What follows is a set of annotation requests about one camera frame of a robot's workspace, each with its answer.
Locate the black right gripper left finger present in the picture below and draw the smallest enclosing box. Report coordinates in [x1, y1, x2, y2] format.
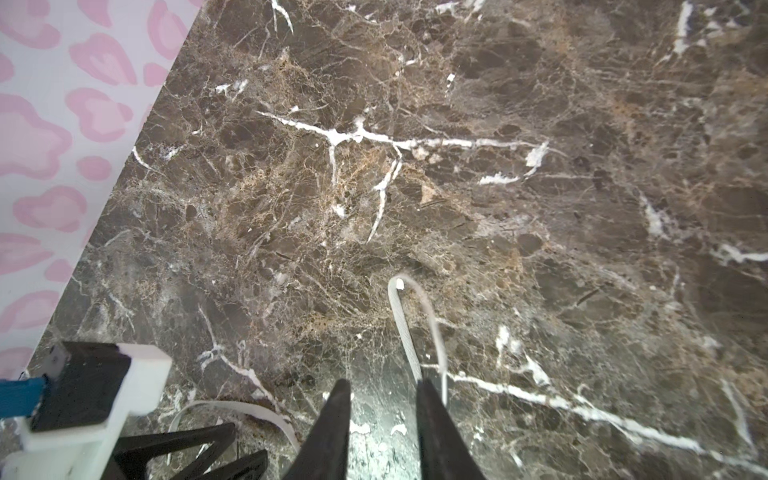
[283, 379, 351, 480]

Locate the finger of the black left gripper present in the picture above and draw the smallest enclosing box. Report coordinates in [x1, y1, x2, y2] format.
[113, 422, 237, 479]
[192, 448, 269, 480]

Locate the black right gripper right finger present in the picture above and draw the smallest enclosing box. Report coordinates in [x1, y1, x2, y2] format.
[416, 380, 486, 480]

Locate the white shoelace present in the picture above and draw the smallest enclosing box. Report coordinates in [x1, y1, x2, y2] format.
[164, 273, 451, 451]

